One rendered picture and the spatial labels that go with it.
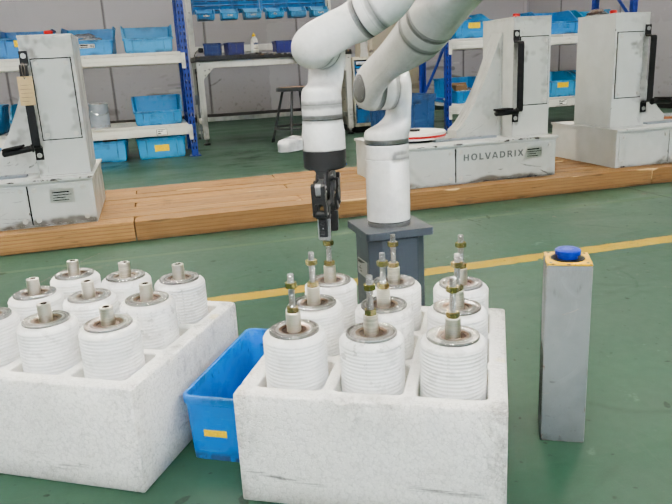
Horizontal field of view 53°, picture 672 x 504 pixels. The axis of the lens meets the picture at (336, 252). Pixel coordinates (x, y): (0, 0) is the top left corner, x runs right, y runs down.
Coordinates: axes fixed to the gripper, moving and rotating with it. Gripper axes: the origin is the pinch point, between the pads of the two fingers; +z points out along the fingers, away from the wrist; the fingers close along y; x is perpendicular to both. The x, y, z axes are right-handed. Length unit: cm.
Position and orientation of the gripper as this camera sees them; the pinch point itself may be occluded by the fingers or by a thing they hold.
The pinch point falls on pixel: (328, 227)
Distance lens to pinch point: 120.9
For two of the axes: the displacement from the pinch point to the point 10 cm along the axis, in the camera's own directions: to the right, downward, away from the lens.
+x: -9.8, 0.0, 2.0
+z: 0.5, 9.6, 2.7
